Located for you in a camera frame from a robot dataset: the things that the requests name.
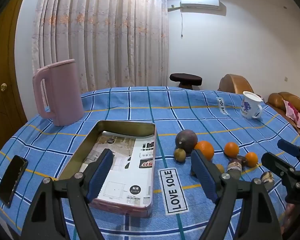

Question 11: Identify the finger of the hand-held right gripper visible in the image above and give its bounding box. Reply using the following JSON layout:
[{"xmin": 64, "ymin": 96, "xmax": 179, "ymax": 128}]
[
  {"xmin": 277, "ymin": 139, "xmax": 300, "ymax": 164},
  {"xmin": 261, "ymin": 152, "xmax": 300, "ymax": 180}
]

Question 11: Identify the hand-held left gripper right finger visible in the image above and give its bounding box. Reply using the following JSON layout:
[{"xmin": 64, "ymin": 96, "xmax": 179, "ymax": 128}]
[{"xmin": 190, "ymin": 149, "xmax": 283, "ymax": 240}]

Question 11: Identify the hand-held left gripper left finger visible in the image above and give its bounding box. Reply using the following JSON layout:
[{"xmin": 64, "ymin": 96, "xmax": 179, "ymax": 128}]
[{"xmin": 20, "ymin": 148, "xmax": 114, "ymax": 240}]

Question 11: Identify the small orange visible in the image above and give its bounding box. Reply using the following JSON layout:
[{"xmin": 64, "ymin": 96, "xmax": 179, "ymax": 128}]
[{"xmin": 245, "ymin": 152, "xmax": 259, "ymax": 168}]

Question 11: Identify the large orange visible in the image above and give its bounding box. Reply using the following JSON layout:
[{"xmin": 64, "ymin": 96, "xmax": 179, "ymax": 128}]
[{"xmin": 194, "ymin": 141, "xmax": 215, "ymax": 161}]

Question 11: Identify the medium orange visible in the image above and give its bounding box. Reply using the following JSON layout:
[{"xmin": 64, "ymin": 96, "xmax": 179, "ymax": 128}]
[{"xmin": 224, "ymin": 142, "xmax": 240, "ymax": 158}]

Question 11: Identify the rectangular pink metal tin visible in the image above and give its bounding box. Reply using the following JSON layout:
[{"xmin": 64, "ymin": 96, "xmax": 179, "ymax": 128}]
[{"xmin": 57, "ymin": 120, "xmax": 157, "ymax": 217}]

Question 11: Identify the printed paper sheet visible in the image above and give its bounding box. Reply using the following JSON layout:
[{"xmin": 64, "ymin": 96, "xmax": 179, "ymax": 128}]
[{"xmin": 81, "ymin": 130, "xmax": 155, "ymax": 207}]

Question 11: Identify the small olive round fruit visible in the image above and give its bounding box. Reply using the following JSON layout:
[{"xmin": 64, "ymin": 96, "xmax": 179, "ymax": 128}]
[{"xmin": 174, "ymin": 148, "xmax": 186, "ymax": 162}]

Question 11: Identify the pink floral cloth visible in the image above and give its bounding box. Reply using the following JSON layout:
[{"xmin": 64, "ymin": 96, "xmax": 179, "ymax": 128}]
[{"xmin": 283, "ymin": 99, "xmax": 300, "ymax": 130}]

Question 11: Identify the dark purple passion fruit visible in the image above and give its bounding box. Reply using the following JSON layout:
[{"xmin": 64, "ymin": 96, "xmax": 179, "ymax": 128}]
[{"xmin": 175, "ymin": 129, "xmax": 198, "ymax": 153}]

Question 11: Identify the brown leather sofa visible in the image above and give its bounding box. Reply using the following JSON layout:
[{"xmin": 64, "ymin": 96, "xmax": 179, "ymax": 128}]
[{"xmin": 266, "ymin": 92, "xmax": 300, "ymax": 144}]

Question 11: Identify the white mug with blue print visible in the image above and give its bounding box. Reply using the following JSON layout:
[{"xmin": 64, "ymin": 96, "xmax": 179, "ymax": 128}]
[{"xmin": 240, "ymin": 91, "xmax": 264, "ymax": 120}]

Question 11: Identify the blue checked tablecloth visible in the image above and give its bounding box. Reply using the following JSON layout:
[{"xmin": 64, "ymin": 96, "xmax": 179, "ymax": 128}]
[{"xmin": 0, "ymin": 86, "xmax": 300, "ymax": 240}]

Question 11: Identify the brown leather armchair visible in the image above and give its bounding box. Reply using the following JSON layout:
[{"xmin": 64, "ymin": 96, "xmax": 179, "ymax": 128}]
[{"xmin": 217, "ymin": 74, "xmax": 255, "ymax": 94}]

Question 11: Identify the black smartphone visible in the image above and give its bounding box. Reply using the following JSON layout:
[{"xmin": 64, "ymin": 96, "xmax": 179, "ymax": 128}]
[{"xmin": 0, "ymin": 155, "xmax": 29, "ymax": 208}]

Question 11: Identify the pink electric kettle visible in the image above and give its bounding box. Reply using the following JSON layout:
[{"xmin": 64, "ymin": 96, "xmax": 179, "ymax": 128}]
[{"xmin": 32, "ymin": 59, "xmax": 85, "ymax": 127}]

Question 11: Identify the dark round stool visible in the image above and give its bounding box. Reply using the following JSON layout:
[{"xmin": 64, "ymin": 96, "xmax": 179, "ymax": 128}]
[{"xmin": 169, "ymin": 73, "xmax": 203, "ymax": 89}]

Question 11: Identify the floral beige curtain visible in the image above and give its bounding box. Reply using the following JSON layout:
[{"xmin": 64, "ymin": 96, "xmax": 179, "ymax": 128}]
[{"xmin": 31, "ymin": 0, "xmax": 170, "ymax": 94}]

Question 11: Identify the wooden door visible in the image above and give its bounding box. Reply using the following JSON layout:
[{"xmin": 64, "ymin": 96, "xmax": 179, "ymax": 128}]
[{"xmin": 0, "ymin": 0, "xmax": 28, "ymax": 160}]

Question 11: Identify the white wall air conditioner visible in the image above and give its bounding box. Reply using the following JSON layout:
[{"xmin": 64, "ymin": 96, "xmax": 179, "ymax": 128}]
[{"xmin": 167, "ymin": 0, "xmax": 227, "ymax": 17}]

